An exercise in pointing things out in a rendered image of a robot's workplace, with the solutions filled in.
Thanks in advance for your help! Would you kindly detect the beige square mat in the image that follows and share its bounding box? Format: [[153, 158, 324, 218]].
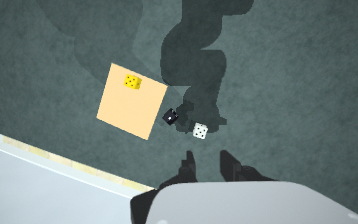
[[97, 63, 168, 140]]

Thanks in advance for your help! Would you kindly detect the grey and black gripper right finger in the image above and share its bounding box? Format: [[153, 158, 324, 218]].
[[220, 150, 280, 182]]

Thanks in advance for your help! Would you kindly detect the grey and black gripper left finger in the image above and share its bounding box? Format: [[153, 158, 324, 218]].
[[130, 150, 198, 224]]

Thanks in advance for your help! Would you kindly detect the yellow die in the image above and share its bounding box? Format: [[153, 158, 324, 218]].
[[124, 74, 142, 90]]

